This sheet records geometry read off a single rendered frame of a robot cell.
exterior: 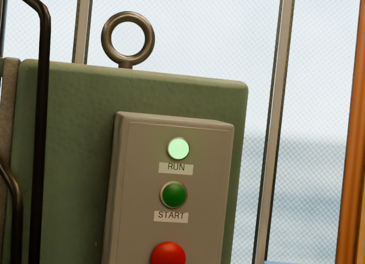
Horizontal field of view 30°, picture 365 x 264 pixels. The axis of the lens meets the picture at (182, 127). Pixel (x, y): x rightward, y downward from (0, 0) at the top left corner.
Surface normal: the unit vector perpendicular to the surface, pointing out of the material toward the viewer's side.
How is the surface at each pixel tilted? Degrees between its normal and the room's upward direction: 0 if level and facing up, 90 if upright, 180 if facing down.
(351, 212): 87
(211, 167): 90
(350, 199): 87
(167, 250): 81
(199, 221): 90
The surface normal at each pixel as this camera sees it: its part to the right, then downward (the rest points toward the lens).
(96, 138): 0.21, 0.07
